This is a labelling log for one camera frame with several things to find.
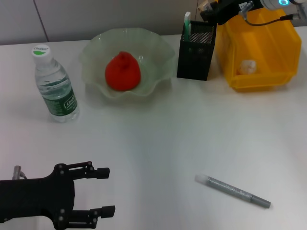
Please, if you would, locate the yellow plastic storage bin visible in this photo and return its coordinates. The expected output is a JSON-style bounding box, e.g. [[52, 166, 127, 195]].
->
[[213, 7, 303, 93]]

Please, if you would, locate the clear green-label water bottle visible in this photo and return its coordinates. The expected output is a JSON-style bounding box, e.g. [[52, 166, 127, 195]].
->
[[31, 45, 81, 124]]

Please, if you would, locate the pale green wavy glass bowl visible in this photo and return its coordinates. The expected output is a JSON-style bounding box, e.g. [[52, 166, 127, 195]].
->
[[79, 27, 176, 100]]

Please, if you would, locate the black mesh pen holder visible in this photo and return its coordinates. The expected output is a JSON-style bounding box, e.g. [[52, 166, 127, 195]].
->
[[177, 20, 217, 81]]

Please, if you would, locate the mint green pen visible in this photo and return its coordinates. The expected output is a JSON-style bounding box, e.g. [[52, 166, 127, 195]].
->
[[183, 11, 192, 42]]

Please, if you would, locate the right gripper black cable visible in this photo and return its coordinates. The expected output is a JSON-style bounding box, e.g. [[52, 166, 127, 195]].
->
[[238, 1, 302, 26]]

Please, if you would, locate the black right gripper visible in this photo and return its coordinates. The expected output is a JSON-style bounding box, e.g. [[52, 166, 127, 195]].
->
[[200, 0, 264, 26]]

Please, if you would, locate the orange knitted toy fruit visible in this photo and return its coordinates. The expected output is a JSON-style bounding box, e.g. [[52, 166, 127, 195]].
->
[[105, 50, 142, 92]]

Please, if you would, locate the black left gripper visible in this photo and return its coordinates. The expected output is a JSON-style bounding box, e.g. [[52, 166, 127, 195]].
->
[[0, 161, 116, 230]]

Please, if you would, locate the white paper ball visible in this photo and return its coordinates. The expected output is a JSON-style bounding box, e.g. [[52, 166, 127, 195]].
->
[[236, 59, 258, 75]]

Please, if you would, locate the grey marker pen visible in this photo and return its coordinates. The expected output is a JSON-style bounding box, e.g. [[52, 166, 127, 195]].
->
[[194, 174, 272, 209]]

